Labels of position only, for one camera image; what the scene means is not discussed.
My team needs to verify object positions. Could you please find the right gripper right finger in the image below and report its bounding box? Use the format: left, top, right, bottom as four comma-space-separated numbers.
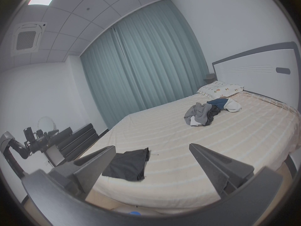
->
189, 144, 255, 198

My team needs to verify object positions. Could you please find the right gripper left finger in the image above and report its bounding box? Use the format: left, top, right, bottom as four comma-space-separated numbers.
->
48, 146, 116, 199

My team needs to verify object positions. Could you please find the black T-shirt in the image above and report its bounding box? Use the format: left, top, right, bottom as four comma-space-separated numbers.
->
102, 147, 150, 182

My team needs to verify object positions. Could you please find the bed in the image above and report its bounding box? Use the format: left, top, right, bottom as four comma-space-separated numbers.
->
79, 41, 301, 209

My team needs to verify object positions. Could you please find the round white mirror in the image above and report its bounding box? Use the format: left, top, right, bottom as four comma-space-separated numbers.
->
38, 117, 56, 132

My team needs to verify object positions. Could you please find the black shiny garment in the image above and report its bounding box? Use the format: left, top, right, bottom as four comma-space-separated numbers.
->
206, 105, 221, 126

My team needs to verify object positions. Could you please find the grey garment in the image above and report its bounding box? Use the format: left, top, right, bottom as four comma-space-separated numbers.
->
184, 103, 212, 125

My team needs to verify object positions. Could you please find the large white garment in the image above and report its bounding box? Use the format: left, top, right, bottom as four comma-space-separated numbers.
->
223, 98, 243, 113

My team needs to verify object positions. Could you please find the dark blue garment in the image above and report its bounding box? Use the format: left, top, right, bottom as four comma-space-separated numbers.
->
207, 98, 230, 110

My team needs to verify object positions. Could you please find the white printed pillow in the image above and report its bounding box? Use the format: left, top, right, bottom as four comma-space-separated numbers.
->
196, 80, 244, 98

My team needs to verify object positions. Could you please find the ceiling air conditioner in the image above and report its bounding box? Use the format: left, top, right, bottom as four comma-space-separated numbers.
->
11, 22, 47, 56

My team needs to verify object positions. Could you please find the blue-green curtain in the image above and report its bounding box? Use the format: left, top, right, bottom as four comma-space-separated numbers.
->
80, 0, 211, 130

